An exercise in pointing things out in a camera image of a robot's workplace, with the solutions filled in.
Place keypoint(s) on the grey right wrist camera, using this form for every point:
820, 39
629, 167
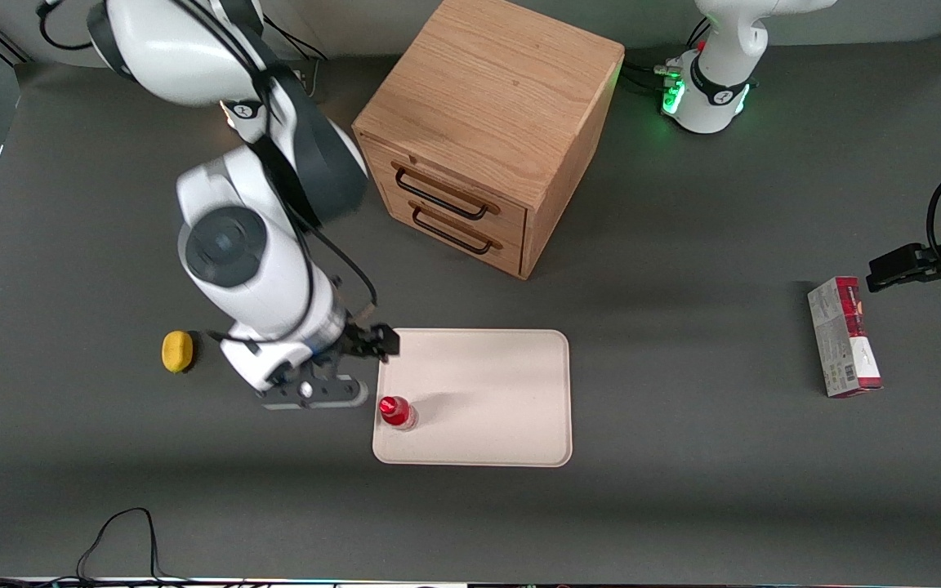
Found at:
332, 393

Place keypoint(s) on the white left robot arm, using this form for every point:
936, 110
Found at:
720, 73

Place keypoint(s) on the yellow lemon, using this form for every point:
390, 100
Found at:
177, 351

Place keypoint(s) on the cream plastic tray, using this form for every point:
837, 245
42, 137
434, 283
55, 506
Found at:
487, 392

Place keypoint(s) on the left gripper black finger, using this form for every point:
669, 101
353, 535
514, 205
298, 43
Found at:
903, 268

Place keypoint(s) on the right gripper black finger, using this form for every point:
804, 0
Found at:
363, 335
385, 347

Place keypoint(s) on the wooden drawer cabinet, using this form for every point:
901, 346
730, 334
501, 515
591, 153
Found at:
487, 90

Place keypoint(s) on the red and white carton box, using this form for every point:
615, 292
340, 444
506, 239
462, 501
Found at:
842, 343

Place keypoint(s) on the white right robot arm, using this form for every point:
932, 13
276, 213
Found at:
258, 278

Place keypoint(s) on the red coke bottle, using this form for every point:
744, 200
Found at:
395, 411

